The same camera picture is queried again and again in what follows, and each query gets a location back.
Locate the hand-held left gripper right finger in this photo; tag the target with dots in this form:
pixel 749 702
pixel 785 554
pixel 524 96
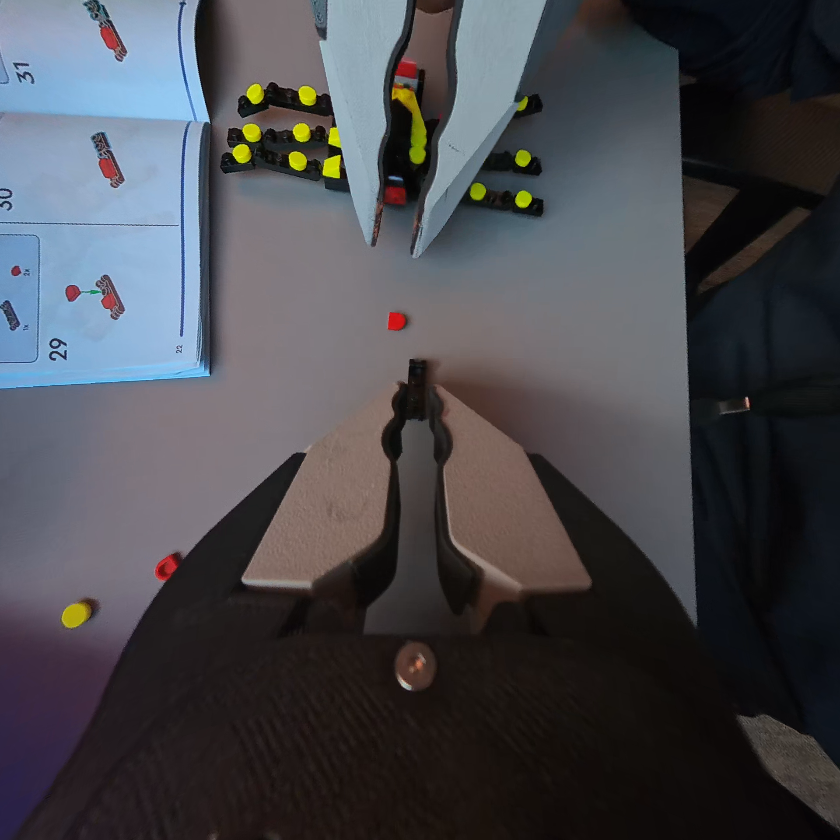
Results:
pixel 499 518

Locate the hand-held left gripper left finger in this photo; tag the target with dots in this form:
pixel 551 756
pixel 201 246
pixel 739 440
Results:
pixel 328 512

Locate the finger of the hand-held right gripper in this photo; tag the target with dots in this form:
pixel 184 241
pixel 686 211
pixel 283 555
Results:
pixel 358 79
pixel 489 79

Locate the black yellow lego spider model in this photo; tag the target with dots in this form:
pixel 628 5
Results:
pixel 282 161

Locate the small black lego piece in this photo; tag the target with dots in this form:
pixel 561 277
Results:
pixel 417 387

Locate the small red lego piece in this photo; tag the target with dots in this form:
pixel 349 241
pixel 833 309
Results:
pixel 167 568
pixel 396 321

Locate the round yellow lego stud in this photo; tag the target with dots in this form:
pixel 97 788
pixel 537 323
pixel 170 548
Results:
pixel 77 614

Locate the lego instruction booklet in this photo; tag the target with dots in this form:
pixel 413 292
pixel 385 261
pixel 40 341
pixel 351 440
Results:
pixel 98 197

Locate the person's dark blue pants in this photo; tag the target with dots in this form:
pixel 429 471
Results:
pixel 768 525

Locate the dark chair frame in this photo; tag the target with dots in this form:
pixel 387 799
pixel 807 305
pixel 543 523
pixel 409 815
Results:
pixel 735 223

